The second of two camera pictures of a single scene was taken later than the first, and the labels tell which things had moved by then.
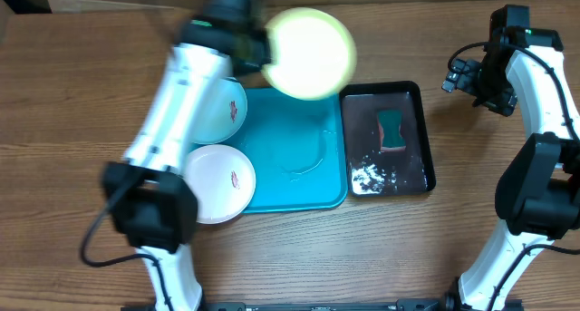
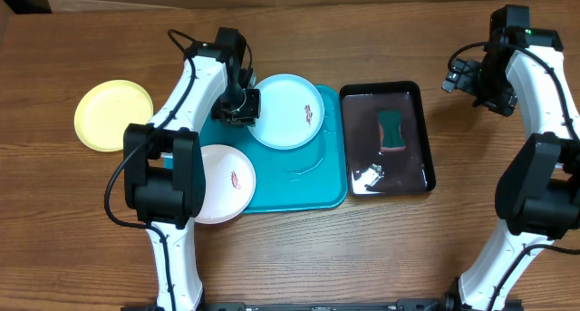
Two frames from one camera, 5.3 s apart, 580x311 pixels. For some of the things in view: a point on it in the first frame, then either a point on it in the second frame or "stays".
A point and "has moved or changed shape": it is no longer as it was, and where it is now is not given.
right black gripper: [473, 82] stays
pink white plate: [224, 179] stays
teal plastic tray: [297, 148] stays
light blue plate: [221, 113] has moved or changed shape
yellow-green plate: [313, 53] to [105, 107]
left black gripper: [265, 40] to [248, 118]
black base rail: [404, 305] stays
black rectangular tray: [387, 146] stays
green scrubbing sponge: [390, 122] stays
